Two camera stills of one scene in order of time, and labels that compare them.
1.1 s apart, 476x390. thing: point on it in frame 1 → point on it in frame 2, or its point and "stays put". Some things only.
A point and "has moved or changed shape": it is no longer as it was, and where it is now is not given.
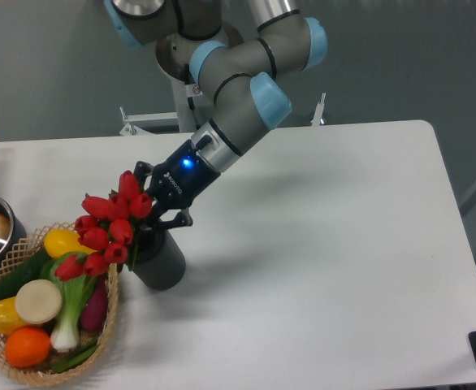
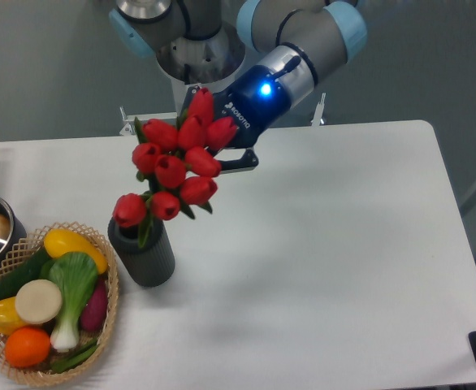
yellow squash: [58, 242] stays put
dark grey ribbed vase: [161, 262] has moved or changed shape
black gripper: [178, 180] → [256, 103]
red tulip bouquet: [107, 230] has moved or changed shape
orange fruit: [28, 347] stays put
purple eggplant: [94, 312] stays put
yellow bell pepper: [3, 318] stays put
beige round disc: [38, 301] stays put
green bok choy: [66, 335] stays put
